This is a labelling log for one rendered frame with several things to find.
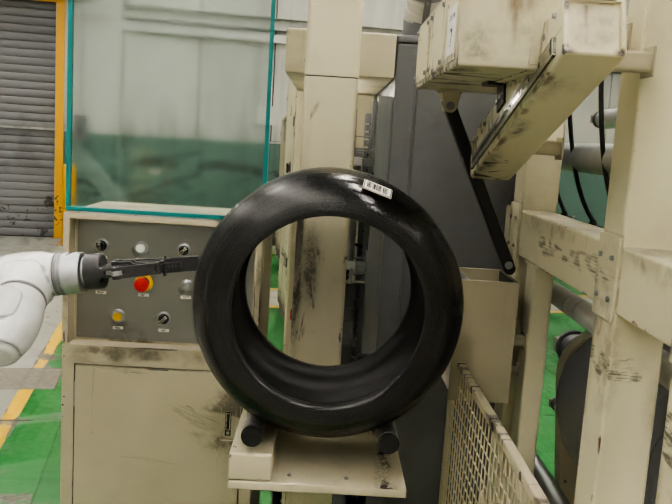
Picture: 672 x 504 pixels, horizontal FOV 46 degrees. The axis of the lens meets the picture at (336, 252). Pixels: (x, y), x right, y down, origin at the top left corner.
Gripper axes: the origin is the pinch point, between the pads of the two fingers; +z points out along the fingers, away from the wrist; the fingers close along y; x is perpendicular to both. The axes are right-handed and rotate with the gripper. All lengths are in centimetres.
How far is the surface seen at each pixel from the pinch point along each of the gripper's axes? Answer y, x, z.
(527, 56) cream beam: -35, -34, 65
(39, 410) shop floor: 237, 106, -130
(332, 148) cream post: 26.5, -21.2, 33.5
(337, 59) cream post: 26, -42, 36
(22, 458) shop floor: 176, 108, -116
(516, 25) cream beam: -35, -39, 64
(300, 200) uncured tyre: -11.3, -12.2, 26.3
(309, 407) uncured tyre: -12.0, 29.3, 24.6
